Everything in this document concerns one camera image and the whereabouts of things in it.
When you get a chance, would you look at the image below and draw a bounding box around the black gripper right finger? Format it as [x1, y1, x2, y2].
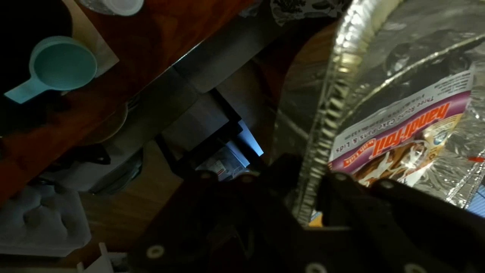
[308, 171, 485, 273]

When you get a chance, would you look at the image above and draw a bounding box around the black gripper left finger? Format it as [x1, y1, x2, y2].
[127, 155, 311, 273]

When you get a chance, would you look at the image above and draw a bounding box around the rectangular aluminium foil container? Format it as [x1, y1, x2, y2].
[274, 0, 485, 228]

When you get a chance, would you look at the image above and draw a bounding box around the printed foil pan label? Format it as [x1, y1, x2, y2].
[326, 65, 485, 190]

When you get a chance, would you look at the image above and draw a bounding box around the dark brown wooden table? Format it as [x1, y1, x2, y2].
[0, 0, 286, 203]

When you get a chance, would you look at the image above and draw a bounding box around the white foam tray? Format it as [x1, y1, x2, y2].
[0, 181, 94, 259]

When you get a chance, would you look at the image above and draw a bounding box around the teal measuring cup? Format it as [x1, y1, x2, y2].
[3, 35, 100, 105]

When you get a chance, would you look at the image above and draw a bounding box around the white ceramic mug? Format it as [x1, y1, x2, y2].
[79, 0, 146, 18]

